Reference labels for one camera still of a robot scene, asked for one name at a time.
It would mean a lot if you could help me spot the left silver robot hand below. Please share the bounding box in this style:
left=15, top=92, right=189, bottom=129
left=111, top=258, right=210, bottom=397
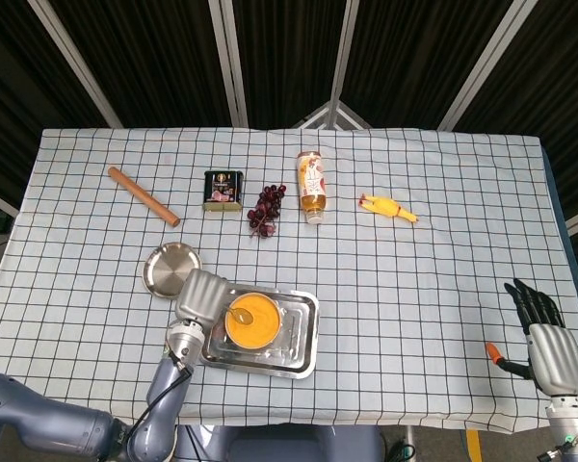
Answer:
left=175, top=269, right=230, bottom=338

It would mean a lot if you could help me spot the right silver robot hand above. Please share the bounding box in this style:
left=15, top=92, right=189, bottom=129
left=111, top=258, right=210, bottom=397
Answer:
left=485, top=277, right=578, bottom=398

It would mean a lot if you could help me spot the silver spoon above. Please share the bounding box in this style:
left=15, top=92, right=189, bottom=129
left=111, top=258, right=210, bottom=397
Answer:
left=224, top=307, right=256, bottom=326

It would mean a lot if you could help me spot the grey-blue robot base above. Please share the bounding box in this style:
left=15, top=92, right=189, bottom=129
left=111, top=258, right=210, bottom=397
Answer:
left=172, top=423, right=384, bottom=462

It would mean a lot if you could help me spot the round steel plate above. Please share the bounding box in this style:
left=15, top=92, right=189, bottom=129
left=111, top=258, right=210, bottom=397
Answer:
left=142, top=242, right=204, bottom=300

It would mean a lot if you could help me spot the white bowl of orange powder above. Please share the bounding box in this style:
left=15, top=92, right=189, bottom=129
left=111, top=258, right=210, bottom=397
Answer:
left=223, top=292, right=282, bottom=349

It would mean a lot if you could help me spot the rectangular steel tray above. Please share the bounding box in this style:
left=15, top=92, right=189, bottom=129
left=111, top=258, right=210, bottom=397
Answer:
left=199, top=282, right=320, bottom=380

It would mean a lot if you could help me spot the dark luncheon meat can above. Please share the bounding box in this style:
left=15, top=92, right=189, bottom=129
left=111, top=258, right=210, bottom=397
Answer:
left=202, top=169, right=245, bottom=213

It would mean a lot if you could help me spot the bunch of red grapes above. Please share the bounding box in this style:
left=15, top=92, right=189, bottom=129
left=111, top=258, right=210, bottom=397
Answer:
left=247, top=183, right=288, bottom=240

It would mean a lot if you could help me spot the wooden rolling pin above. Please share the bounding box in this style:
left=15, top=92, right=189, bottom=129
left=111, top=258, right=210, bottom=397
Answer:
left=107, top=166, right=181, bottom=227

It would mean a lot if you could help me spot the white checkered tablecloth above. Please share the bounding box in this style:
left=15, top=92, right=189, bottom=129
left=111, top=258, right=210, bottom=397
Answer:
left=0, top=126, right=578, bottom=432

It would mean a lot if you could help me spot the amber tea bottle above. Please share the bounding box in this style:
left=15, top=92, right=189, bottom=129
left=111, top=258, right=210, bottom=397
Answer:
left=296, top=150, right=329, bottom=226

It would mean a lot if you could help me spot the dark blue table skirt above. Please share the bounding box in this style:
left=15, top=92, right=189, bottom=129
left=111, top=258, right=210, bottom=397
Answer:
left=541, top=143, right=578, bottom=319

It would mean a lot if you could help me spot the yellow rubber chicken toy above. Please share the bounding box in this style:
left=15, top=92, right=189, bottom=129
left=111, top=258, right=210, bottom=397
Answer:
left=357, top=192, right=421, bottom=224

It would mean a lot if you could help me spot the white triangular screen foot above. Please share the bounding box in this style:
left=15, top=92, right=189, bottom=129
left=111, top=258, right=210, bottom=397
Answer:
left=293, top=99, right=372, bottom=130

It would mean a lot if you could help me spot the black folding partition screen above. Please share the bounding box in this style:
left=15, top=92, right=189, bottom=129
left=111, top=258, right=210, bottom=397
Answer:
left=0, top=0, right=578, bottom=237

